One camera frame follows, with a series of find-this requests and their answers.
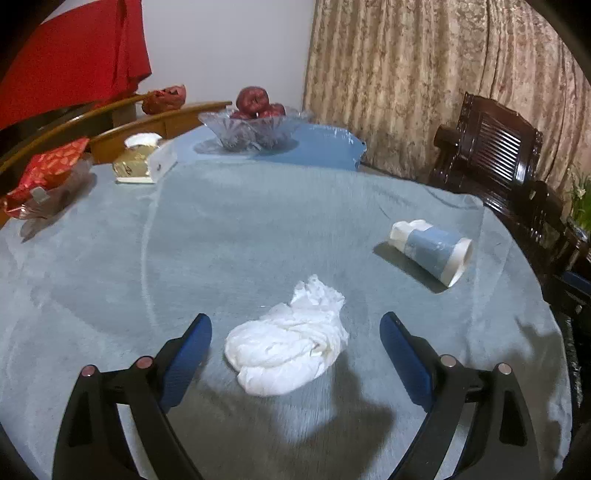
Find large red apple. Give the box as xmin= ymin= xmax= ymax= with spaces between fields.
xmin=236 ymin=86 xmax=271 ymax=117

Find white and blue paper cup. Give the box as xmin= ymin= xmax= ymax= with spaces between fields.
xmin=388 ymin=220 xmax=474 ymax=288

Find white tissue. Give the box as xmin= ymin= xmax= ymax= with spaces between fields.
xmin=225 ymin=274 xmax=350 ymax=397

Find dark wooden side table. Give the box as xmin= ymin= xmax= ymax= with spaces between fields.
xmin=540 ymin=203 xmax=591 ymax=278

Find blue plastic table cover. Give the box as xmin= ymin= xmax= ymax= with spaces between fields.
xmin=171 ymin=122 xmax=368 ymax=172

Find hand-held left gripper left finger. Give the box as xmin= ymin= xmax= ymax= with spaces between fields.
xmin=52 ymin=314 xmax=213 ymax=480

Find red patterned packet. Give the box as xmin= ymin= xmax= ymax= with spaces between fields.
xmin=0 ymin=137 xmax=96 ymax=221

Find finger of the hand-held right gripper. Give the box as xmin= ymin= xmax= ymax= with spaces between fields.
xmin=551 ymin=270 xmax=591 ymax=319

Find red crumpled snack bag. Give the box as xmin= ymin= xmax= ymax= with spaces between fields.
xmin=141 ymin=84 xmax=187 ymax=114

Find clear glass fruit bowl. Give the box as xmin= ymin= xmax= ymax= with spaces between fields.
xmin=198 ymin=108 xmax=315 ymax=152

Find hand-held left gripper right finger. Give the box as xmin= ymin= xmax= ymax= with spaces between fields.
xmin=379 ymin=312 xmax=541 ymax=480

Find green potted plant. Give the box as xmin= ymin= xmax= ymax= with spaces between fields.
xmin=570 ymin=168 xmax=591 ymax=223

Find red hanging cloth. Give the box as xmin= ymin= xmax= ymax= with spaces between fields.
xmin=0 ymin=0 xmax=152 ymax=131

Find beige patterned curtain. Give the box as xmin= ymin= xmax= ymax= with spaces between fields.
xmin=302 ymin=0 xmax=591 ymax=197

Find dark slatted wooden armchair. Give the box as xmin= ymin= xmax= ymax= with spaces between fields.
xmin=429 ymin=91 xmax=566 ymax=243

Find gold and white tissue box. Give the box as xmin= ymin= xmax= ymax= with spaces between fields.
xmin=112 ymin=133 xmax=178 ymax=184

